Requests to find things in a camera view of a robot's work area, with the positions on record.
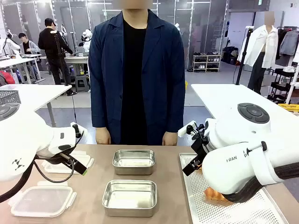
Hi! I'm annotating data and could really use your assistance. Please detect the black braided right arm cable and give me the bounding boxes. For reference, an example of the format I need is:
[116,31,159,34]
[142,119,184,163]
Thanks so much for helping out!
[223,163,299,203]

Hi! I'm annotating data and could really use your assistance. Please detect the man in black clothes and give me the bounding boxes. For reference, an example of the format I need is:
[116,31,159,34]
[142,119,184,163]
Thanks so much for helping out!
[37,17,78,97]

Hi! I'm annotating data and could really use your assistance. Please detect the white long table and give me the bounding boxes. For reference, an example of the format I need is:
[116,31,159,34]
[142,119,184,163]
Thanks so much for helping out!
[191,83,299,150]

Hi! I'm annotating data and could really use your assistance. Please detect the yellow crate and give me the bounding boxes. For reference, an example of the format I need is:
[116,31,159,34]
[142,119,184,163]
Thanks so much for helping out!
[277,103,299,115]

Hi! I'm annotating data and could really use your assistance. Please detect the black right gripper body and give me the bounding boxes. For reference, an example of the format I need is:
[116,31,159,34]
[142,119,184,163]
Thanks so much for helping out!
[190,123,213,164]

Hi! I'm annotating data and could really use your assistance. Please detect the grey jacket on rack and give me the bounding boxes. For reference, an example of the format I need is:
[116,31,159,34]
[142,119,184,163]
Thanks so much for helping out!
[279,30,299,56]

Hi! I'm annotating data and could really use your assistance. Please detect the stainless steel rectangular container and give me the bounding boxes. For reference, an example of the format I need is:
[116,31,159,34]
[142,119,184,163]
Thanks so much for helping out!
[112,149,156,176]
[101,179,160,218]

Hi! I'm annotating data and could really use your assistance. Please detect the person's right hand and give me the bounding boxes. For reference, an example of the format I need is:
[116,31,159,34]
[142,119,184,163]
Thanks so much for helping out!
[95,127,112,145]

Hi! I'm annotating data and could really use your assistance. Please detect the mannequin with white shirt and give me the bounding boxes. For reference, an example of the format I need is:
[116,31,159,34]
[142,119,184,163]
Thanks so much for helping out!
[237,11,279,94]

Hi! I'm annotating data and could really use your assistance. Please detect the perforated metal baking tray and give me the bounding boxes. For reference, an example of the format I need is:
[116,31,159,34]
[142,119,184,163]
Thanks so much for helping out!
[179,153,290,224]

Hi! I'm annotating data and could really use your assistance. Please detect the red bag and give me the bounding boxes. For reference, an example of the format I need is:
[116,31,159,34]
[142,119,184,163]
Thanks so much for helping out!
[0,70,16,86]

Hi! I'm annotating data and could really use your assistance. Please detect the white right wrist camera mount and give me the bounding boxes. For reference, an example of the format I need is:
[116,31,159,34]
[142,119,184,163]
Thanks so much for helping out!
[178,120,197,138]

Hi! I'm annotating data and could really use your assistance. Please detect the white background desk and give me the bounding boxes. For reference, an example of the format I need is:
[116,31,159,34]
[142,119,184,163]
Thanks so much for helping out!
[0,56,47,84]

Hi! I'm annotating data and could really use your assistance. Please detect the seated person in grey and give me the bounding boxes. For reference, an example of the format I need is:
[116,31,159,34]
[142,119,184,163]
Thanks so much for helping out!
[18,33,42,81]

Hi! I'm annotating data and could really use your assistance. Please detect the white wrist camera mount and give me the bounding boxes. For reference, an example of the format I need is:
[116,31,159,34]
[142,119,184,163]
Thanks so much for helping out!
[69,121,89,139]
[178,120,197,138]

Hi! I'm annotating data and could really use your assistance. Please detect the person's left hand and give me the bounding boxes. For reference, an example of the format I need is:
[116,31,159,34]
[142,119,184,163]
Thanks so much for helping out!
[162,131,179,147]

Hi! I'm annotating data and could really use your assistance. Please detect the person in navy jacket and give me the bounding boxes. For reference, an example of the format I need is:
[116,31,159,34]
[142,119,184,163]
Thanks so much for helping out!
[88,8,186,147]

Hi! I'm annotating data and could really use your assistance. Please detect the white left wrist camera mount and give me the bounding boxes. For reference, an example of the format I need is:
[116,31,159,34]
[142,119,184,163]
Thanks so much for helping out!
[69,121,89,139]

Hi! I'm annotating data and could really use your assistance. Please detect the clear plastic clip lid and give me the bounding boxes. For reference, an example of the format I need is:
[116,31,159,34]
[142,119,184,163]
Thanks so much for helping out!
[41,150,95,175]
[7,181,78,218]

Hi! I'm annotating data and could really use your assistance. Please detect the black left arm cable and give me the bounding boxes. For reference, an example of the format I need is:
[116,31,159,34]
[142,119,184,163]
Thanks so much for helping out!
[0,153,78,204]

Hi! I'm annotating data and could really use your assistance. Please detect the grey plastic stool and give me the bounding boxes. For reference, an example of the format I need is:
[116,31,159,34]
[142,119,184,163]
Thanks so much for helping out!
[75,76,91,93]

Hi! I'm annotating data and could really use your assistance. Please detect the white side table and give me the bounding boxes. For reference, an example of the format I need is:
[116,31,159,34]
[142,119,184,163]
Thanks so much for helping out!
[0,84,72,128]

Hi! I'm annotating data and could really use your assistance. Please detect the grey mesh basket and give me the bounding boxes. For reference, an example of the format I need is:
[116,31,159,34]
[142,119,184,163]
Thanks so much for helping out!
[0,90,22,106]

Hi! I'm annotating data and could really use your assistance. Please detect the white shoe rack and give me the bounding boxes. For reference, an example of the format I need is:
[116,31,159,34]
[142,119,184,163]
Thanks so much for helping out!
[192,54,222,73]

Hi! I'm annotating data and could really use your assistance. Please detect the black rolling cart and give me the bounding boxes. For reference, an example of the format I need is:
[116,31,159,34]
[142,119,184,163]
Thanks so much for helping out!
[267,67,299,104]

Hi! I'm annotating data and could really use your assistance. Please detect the black tripod stand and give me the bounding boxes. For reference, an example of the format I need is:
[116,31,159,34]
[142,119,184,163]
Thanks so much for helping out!
[235,26,255,85]

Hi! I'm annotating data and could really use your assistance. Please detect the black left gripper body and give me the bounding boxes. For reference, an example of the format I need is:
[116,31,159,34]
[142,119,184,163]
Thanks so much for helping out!
[35,150,77,168]

